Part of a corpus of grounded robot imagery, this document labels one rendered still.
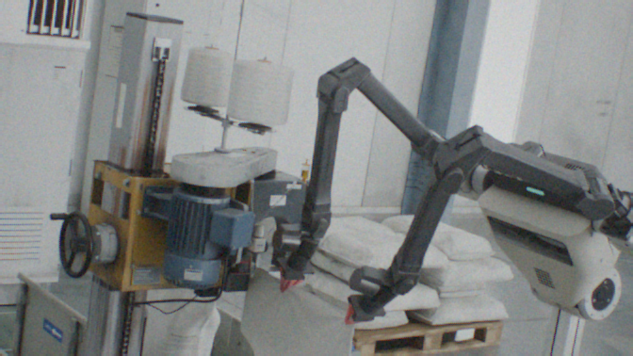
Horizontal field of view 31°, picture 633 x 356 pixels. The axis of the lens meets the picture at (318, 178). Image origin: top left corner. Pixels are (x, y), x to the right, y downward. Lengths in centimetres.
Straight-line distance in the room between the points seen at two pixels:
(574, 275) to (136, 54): 129
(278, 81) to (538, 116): 745
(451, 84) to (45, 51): 413
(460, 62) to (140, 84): 606
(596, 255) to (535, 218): 18
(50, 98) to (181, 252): 304
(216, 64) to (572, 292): 116
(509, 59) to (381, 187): 167
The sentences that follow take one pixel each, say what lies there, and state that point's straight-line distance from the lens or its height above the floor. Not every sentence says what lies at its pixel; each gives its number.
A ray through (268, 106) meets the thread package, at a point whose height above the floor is 158.
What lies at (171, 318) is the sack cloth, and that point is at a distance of 356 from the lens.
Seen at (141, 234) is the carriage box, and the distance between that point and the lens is 306.
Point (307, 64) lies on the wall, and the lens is 838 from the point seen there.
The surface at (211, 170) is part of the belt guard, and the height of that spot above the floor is 141.
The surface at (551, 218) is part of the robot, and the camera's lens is 300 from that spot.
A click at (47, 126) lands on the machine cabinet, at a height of 101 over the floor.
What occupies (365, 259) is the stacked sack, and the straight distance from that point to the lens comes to 591.
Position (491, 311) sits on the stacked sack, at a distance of 670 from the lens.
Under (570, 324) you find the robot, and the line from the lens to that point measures 324.
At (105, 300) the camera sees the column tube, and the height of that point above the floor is 98.
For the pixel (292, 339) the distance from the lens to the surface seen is 318.
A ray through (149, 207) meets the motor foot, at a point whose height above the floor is 126.
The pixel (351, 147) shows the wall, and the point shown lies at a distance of 880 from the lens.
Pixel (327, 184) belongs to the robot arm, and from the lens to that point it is 302.
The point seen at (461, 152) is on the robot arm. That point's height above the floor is 159.
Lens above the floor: 189
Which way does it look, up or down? 9 degrees down
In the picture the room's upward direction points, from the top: 9 degrees clockwise
